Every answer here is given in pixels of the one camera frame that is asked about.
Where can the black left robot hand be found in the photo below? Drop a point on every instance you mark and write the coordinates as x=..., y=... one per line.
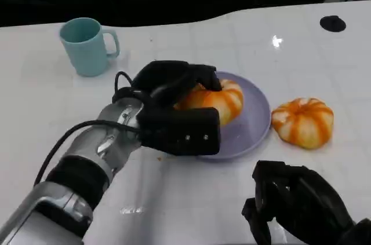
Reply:
x=165, y=77

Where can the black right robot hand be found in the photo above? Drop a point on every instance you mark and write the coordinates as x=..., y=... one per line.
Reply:
x=304, y=201

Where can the orange white toy bread roll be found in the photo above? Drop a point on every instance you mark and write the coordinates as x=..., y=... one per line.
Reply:
x=303, y=124
x=226, y=103

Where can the pale green mug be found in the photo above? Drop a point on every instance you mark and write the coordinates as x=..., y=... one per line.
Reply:
x=87, y=54

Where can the lilac plate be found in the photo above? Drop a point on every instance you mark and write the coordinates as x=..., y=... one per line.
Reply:
x=249, y=123

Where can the black round table grommet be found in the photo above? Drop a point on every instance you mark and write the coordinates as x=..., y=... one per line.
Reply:
x=332, y=23

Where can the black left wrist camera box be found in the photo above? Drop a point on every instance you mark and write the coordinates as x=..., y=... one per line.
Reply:
x=179, y=132

